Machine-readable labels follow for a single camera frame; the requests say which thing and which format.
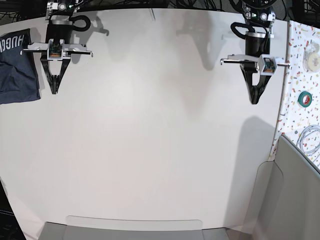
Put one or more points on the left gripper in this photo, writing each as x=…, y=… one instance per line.
x=256, y=44

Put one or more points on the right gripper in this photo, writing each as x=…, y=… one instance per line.
x=57, y=32

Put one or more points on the dark blue t-shirt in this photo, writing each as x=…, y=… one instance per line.
x=19, y=80

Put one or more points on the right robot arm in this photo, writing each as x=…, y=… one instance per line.
x=61, y=12

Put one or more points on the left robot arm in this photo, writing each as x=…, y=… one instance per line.
x=259, y=17

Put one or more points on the green tape roll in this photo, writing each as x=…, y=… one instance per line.
x=305, y=99

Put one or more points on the clear tape dispenser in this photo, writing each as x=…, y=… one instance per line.
x=311, y=57

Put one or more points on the terrazzo patterned side table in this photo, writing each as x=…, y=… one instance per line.
x=301, y=125

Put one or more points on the grey chair right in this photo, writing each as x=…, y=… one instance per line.
x=287, y=201

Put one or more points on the grey chair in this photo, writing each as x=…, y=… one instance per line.
x=287, y=201
x=89, y=228

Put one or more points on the grey chair bottom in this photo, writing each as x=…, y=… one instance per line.
x=89, y=228

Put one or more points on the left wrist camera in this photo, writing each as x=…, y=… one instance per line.
x=267, y=65

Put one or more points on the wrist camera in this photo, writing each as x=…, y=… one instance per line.
x=55, y=49
x=267, y=65

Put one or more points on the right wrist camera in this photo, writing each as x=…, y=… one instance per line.
x=55, y=49

